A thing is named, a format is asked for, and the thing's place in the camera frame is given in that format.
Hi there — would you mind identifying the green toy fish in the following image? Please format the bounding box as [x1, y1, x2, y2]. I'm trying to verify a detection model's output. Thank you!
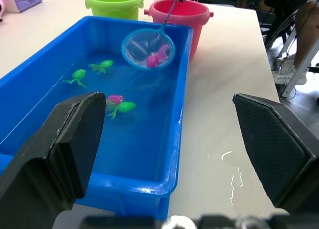
[107, 101, 137, 120]
[62, 68, 87, 89]
[88, 60, 115, 74]

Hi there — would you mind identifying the pink toy fish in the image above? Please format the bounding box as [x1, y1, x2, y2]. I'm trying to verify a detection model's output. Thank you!
[106, 94, 125, 106]
[146, 44, 170, 69]

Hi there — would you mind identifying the green plastic bucket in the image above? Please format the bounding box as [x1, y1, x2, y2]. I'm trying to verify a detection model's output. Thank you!
[85, 0, 144, 20]

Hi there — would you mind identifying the white sneaker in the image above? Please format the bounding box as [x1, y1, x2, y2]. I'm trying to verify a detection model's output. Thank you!
[271, 60, 308, 85]

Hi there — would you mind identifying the person's bare leg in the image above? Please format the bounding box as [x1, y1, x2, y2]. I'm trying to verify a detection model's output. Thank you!
[291, 0, 319, 72]

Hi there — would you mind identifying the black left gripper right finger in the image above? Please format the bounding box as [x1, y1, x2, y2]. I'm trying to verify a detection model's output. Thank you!
[232, 93, 319, 215]

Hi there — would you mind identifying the pink plastic bucket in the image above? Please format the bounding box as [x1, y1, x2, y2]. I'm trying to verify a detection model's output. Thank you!
[144, 0, 214, 57]

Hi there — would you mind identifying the blue plastic tub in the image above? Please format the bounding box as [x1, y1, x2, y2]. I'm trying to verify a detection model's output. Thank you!
[0, 15, 194, 221]

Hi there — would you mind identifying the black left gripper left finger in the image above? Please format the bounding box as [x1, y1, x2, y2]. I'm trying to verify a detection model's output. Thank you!
[0, 91, 107, 229]

